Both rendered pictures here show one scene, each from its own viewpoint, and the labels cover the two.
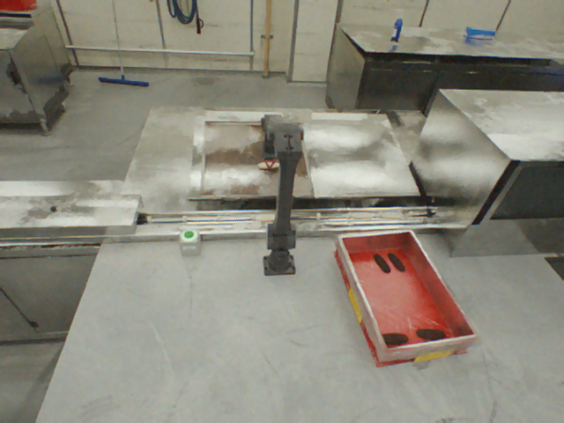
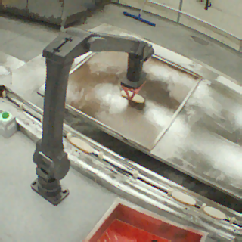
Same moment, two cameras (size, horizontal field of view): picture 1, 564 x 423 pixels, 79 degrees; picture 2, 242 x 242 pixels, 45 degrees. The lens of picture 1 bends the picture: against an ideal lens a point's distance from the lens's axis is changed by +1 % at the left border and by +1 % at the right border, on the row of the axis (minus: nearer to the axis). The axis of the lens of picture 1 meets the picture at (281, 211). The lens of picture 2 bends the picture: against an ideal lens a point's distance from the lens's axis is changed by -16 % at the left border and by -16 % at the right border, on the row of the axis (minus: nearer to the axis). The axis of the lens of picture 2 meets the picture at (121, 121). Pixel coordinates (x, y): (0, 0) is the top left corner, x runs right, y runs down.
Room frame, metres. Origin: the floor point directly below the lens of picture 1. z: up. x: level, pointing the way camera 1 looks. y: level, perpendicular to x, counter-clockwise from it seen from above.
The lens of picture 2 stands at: (0.42, -0.54, 1.69)
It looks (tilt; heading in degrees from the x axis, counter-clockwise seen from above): 39 degrees down; 36
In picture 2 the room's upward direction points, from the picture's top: 10 degrees clockwise
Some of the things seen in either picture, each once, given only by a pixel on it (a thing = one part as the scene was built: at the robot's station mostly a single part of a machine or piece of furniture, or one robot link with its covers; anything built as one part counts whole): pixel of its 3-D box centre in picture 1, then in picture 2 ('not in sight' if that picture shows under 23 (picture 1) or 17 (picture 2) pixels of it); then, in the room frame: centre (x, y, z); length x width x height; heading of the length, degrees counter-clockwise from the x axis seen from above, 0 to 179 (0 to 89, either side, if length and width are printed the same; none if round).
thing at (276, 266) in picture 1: (279, 259); (48, 183); (0.83, -0.01, 0.86); 0.12 x 0.09 x 0.08; 100
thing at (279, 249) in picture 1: (278, 241); (49, 163); (0.85, 0.00, 0.94); 0.09 x 0.05 x 0.10; 10
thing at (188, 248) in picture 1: (190, 244); (7, 126); (0.87, 0.34, 0.84); 0.08 x 0.08 x 0.11; 10
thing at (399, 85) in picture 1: (431, 90); not in sight; (3.48, -1.39, 0.51); 1.93 x 1.05 x 1.02; 100
